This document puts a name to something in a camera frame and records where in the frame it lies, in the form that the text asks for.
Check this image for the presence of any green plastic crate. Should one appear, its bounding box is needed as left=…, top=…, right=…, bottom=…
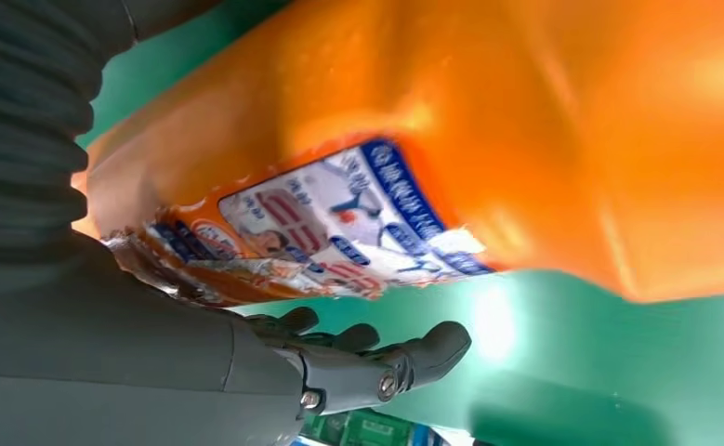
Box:
left=299, top=409, right=415, bottom=446

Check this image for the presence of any green table board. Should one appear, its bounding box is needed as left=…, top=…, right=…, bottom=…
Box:
left=74, top=0, right=724, bottom=446

